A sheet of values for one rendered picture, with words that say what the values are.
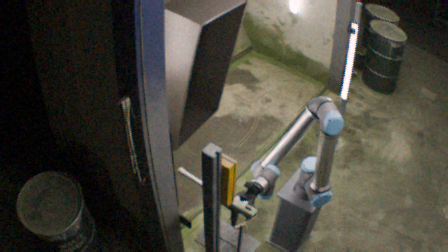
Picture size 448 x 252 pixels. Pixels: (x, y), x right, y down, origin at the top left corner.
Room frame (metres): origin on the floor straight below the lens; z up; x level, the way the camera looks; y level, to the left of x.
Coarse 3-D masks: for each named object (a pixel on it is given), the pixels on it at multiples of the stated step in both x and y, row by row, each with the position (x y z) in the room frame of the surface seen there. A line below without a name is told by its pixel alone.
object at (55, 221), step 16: (48, 176) 1.56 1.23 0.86; (64, 176) 1.58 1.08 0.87; (32, 192) 1.39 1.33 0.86; (48, 192) 1.42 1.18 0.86; (64, 192) 1.44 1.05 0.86; (32, 208) 1.25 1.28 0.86; (48, 208) 1.28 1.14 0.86; (64, 208) 1.30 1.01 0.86; (32, 224) 1.11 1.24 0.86; (48, 224) 1.15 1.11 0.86; (64, 224) 1.17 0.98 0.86
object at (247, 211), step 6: (180, 168) 1.49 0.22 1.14; (186, 174) 1.46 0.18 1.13; (192, 180) 1.43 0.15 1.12; (198, 180) 1.42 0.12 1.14; (234, 204) 1.26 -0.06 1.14; (240, 204) 1.26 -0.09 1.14; (246, 204) 1.26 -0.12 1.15; (234, 210) 1.25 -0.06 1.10; (240, 210) 1.23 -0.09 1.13; (246, 210) 1.22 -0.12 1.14; (252, 210) 1.22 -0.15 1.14; (234, 216) 1.26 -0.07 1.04; (246, 216) 1.21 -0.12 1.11; (252, 216) 1.19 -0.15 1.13; (234, 222) 1.26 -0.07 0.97
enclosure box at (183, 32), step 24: (192, 0) 2.50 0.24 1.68; (216, 0) 2.55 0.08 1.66; (240, 0) 2.62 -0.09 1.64; (168, 24) 2.32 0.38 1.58; (192, 24) 2.22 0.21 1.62; (216, 24) 2.84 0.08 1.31; (240, 24) 2.71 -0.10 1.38; (168, 48) 2.32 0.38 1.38; (192, 48) 2.21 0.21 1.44; (216, 48) 2.83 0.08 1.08; (168, 72) 2.32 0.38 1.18; (192, 72) 2.96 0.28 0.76; (216, 72) 2.83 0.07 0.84; (168, 96) 2.32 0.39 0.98; (192, 96) 2.94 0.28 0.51; (216, 96) 2.83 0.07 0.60; (192, 120) 2.66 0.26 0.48
